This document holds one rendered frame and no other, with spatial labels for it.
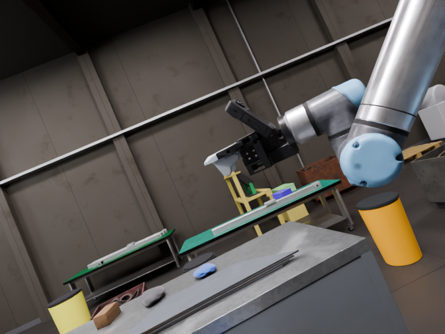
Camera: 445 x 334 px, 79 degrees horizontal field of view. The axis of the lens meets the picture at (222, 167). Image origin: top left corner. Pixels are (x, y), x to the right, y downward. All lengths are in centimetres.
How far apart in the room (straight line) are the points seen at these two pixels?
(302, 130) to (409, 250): 258
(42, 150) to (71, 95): 157
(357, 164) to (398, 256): 267
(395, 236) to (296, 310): 215
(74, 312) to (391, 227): 424
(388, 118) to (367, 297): 69
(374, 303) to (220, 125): 650
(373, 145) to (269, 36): 791
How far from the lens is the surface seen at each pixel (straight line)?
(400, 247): 302
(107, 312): 132
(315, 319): 95
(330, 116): 56
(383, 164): 42
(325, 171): 620
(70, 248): 799
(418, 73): 45
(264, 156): 57
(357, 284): 99
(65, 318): 494
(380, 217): 289
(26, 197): 838
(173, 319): 97
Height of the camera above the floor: 140
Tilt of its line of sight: 2 degrees up
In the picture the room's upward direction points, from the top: 24 degrees counter-clockwise
